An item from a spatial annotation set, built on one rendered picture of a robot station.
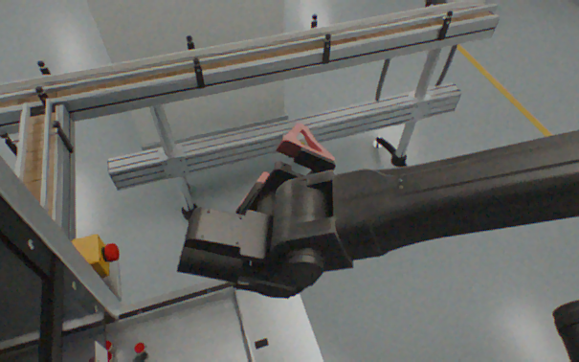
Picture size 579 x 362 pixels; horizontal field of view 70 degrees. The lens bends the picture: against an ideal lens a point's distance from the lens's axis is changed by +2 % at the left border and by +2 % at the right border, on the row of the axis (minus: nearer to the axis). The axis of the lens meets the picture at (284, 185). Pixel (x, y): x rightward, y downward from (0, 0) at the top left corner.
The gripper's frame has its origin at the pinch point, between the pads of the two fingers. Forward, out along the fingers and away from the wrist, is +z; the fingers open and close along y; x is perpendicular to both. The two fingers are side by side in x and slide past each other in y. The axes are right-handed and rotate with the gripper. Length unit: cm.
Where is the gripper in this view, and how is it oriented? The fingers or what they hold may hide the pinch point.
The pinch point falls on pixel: (283, 155)
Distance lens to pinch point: 54.1
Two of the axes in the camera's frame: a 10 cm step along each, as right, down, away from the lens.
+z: 0.3, -7.0, 7.1
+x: 8.8, 3.5, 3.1
